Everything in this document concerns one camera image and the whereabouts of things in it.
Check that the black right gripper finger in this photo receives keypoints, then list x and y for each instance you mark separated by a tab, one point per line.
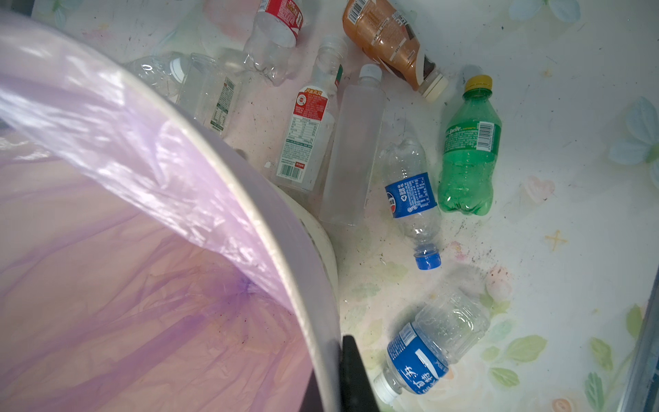
356	391

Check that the white bin with pink liner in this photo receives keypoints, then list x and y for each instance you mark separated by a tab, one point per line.
145	264

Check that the clear bottle red label yellow cap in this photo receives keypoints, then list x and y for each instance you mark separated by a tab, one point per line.
275	33

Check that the clear bottle white cap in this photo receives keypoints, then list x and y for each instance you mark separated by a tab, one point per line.
164	73

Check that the water bottle blue label white cap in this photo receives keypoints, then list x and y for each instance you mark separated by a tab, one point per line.
421	353

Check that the clear bottle blue cap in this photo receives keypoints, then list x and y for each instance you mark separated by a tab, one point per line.
411	199

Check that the frosted clear tall bottle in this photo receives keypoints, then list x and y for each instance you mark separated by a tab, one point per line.
354	150

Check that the clear bottle red white label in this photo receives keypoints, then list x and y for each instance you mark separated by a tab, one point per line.
313	119

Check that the green soda bottle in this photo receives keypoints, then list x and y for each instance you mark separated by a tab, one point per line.
471	148

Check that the clear bottle green cap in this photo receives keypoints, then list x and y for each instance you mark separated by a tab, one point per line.
211	88

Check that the brown drink bottle upper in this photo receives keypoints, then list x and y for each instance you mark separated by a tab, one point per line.
386	36

